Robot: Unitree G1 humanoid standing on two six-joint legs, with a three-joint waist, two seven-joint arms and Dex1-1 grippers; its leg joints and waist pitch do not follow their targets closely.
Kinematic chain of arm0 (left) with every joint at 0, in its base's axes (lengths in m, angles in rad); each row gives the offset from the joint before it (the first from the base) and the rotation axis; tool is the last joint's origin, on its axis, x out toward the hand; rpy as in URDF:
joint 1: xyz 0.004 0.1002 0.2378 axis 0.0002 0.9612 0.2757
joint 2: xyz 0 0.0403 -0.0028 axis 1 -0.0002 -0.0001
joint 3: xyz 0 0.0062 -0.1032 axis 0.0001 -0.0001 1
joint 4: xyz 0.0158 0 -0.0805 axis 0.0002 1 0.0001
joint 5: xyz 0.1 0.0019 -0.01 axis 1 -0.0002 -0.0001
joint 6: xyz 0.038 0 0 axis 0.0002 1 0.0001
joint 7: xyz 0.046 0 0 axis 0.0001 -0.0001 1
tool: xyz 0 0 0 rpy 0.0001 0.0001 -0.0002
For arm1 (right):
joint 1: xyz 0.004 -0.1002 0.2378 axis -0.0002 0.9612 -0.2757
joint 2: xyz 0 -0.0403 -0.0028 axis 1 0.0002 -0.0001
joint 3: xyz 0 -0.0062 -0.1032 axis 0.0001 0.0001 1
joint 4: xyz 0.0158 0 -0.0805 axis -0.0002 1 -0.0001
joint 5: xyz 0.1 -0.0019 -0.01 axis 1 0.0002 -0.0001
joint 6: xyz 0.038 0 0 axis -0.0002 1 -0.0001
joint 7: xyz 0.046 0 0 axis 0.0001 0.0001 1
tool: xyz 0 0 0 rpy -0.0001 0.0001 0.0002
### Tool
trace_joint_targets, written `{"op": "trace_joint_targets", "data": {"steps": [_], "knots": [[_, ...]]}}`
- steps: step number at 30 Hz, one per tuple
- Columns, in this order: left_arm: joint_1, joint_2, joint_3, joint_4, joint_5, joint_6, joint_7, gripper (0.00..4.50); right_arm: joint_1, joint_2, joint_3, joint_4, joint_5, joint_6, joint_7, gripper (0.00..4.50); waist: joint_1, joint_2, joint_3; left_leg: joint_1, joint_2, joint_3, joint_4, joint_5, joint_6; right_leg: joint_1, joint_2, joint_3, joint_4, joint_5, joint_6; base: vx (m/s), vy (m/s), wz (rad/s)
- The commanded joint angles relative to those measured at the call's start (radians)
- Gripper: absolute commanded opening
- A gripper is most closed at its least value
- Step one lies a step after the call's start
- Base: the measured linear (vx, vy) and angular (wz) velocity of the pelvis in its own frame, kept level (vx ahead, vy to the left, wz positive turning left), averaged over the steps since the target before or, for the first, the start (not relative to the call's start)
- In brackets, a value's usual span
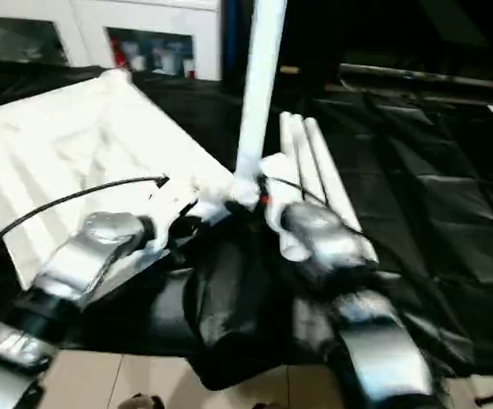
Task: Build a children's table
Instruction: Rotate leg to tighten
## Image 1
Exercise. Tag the black metal rail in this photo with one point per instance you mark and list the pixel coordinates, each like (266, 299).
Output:
(434, 77)

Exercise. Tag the white table top frame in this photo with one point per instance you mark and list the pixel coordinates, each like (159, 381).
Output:
(84, 145)

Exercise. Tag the black work mat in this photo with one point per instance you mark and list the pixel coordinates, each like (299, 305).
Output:
(434, 187)

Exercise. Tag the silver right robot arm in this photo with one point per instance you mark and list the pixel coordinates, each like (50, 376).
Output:
(349, 290)

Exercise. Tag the small yellow label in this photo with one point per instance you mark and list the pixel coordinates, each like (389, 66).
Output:
(289, 70)

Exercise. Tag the white plastic table leg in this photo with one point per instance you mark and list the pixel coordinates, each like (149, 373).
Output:
(287, 141)
(259, 85)
(339, 192)
(308, 158)

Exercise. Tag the white glass-door cabinet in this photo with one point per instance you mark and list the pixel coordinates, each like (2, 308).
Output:
(144, 34)

